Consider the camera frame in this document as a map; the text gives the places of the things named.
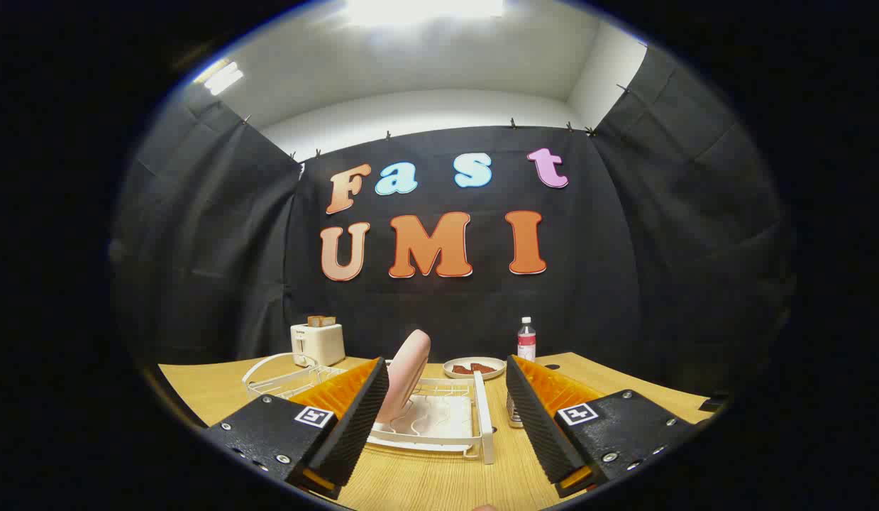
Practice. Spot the black table edge clamp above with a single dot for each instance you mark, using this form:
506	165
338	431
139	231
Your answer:
713	404

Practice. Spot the pink plate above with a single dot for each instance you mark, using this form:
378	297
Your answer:
411	369

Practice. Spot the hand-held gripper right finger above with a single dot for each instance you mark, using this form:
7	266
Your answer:
538	433

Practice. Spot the white toaster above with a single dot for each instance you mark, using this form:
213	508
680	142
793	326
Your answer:
322	344

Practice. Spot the white plate with meat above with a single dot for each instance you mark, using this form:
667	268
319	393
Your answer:
474	375

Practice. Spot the ceiling light panel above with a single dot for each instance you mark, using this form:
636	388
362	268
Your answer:
223	78
425	8

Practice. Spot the black backdrop cloth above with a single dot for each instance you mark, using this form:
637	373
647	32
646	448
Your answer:
623	284

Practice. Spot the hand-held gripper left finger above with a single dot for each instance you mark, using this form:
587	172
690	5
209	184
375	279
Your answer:
357	426

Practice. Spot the clear bottle with red label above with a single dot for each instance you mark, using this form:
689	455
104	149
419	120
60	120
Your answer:
526	344

